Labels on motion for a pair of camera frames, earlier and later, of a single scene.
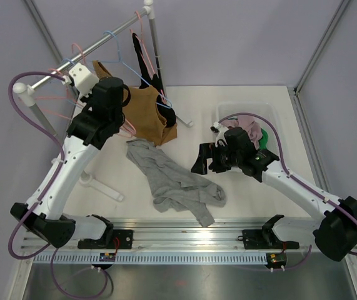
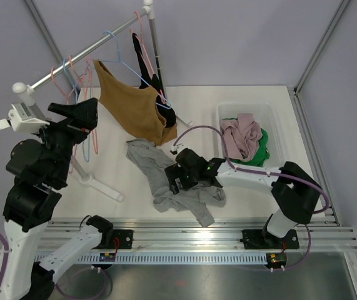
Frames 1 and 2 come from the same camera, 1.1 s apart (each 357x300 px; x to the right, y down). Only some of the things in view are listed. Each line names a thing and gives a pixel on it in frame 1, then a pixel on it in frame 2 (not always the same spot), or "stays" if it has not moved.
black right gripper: x=207 y=150 → x=174 y=172
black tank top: x=147 y=79 stays
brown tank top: x=142 y=119 stays
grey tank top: x=172 y=185 stays
